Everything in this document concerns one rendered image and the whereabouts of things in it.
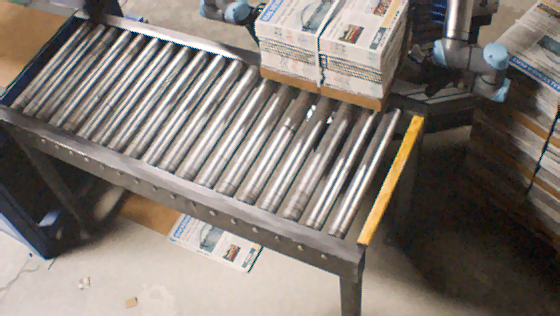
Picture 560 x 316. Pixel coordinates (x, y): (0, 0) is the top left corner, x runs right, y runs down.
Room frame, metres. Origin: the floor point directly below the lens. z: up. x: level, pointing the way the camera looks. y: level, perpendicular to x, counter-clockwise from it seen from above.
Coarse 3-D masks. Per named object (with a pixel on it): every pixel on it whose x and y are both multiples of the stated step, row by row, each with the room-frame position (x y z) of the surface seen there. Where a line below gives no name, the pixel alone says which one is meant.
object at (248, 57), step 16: (80, 16) 1.76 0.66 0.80; (96, 16) 1.74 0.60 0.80; (112, 16) 1.72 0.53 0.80; (144, 32) 1.59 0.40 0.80; (160, 32) 1.57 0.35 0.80; (176, 32) 1.55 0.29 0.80; (192, 48) 1.46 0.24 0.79; (208, 48) 1.44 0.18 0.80; (224, 48) 1.43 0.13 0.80; (240, 48) 1.41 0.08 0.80; (208, 64) 1.43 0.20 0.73; (256, 64) 1.33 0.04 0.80; (320, 96) 1.21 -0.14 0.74; (400, 96) 1.10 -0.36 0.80; (384, 112) 1.09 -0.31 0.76; (416, 112) 1.04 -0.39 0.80; (400, 128) 1.06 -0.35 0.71
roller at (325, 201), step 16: (368, 112) 1.06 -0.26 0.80; (368, 128) 1.02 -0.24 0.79; (352, 144) 0.96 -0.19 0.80; (336, 160) 0.93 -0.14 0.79; (352, 160) 0.92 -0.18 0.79; (336, 176) 0.87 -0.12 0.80; (320, 192) 0.84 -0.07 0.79; (336, 192) 0.83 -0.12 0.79; (320, 208) 0.78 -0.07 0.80; (304, 224) 0.75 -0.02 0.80; (320, 224) 0.74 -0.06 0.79
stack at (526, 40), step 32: (544, 0) 1.40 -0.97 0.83; (512, 32) 1.27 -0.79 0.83; (544, 32) 1.25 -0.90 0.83; (512, 64) 1.14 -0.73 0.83; (544, 64) 1.12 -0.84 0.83; (512, 96) 1.11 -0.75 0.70; (544, 96) 1.03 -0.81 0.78; (480, 128) 1.18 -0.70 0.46; (512, 128) 1.09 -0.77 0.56; (544, 128) 1.00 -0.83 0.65; (480, 160) 1.16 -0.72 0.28; (544, 160) 0.96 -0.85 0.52; (480, 192) 1.12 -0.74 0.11; (512, 192) 1.02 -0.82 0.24; (544, 192) 0.93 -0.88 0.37; (512, 224) 0.99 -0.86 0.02; (544, 224) 0.88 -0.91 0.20; (544, 256) 0.83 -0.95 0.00
